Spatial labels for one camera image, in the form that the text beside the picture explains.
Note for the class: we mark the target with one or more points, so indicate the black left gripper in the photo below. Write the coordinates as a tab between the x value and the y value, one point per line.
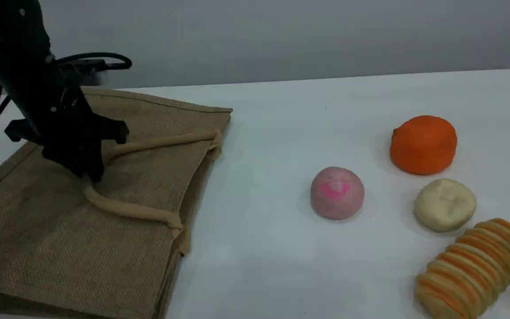
47	102

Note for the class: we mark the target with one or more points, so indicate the brown burlap tote bag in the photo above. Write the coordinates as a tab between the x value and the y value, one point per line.
60	239

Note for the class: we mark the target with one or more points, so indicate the pink peach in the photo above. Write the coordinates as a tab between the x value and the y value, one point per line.
337	192

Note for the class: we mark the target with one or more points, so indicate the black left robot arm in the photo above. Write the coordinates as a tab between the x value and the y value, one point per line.
7	22

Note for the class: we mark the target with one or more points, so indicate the orange round bun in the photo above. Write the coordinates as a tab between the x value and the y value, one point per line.
423	144

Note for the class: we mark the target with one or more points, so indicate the cream white bun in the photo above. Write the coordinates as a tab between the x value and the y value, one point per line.
445	204

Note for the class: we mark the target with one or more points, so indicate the orange striped bread loaf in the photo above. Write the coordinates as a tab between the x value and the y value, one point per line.
472	270

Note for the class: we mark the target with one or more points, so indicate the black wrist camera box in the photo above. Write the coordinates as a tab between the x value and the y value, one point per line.
82	73

